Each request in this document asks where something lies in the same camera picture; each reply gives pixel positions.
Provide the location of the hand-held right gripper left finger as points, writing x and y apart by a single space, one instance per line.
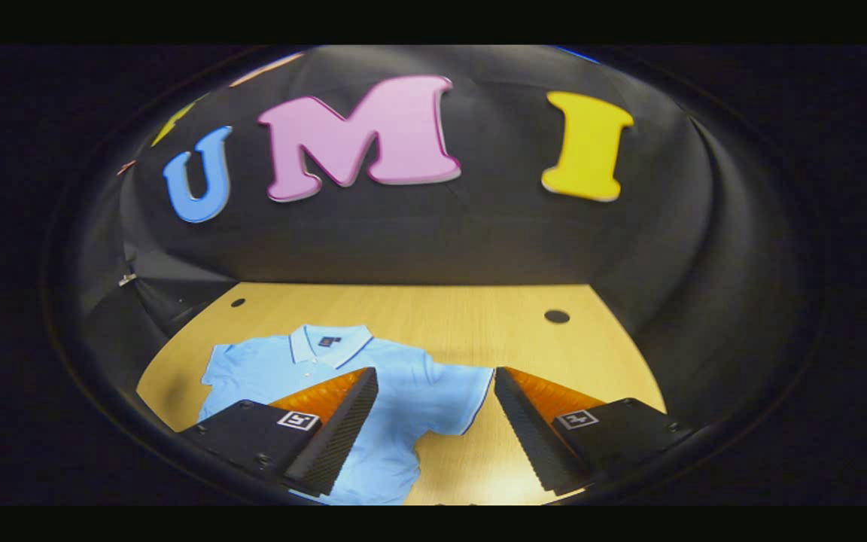
339 429

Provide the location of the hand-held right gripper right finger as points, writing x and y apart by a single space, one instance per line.
527 429

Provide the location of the black backdrop cloth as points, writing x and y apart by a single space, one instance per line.
479 241

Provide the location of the light blue T-shirt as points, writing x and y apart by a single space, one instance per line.
396 384

